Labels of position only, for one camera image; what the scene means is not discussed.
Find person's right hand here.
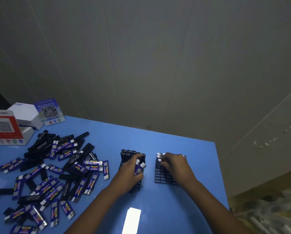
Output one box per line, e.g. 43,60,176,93
160,152,197,189

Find person's left hand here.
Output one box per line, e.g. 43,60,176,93
112,153,144,193

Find black grid tray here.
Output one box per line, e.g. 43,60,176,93
118,149,146,194
155,153,182,186

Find row of black lighters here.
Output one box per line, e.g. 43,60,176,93
120,149,146,166

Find pile of mixed lighters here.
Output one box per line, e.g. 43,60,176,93
0,130,111,234

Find person's right forearm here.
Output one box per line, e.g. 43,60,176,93
184,179,252,234

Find person's left forearm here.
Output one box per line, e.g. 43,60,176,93
65,180,124,234

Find blue code sign stand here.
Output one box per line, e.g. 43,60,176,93
34,98,66,126

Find crumpled clear plastic bags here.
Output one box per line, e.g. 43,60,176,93
230,187,291,234

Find white cardboard box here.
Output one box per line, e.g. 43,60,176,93
7,102,44,131

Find red code sign stand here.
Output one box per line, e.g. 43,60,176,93
0,110,35,146

